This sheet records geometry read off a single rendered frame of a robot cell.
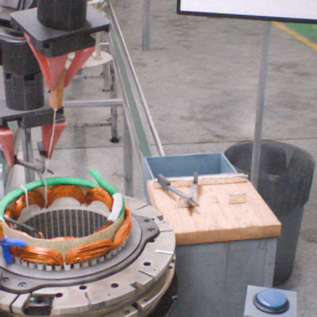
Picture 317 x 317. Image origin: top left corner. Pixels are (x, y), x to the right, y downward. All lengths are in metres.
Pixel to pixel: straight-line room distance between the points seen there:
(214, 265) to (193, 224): 0.08
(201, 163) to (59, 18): 0.63
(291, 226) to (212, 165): 1.32
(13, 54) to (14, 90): 0.05
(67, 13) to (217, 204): 0.48
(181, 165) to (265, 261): 0.31
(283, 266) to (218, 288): 1.63
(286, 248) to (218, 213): 1.61
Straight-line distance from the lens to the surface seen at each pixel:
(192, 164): 1.23
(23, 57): 0.86
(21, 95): 0.88
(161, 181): 1.04
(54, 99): 0.78
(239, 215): 1.00
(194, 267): 0.99
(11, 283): 0.78
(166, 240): 0.86
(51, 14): 0.69
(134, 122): 2.28
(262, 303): 0.84
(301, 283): 2.74
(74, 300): 0.75
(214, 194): 1.06
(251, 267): 1.02
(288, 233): 2.55
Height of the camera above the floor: 1.54
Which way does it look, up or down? 24 degrees down
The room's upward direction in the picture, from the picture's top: 1 degrees clockwise
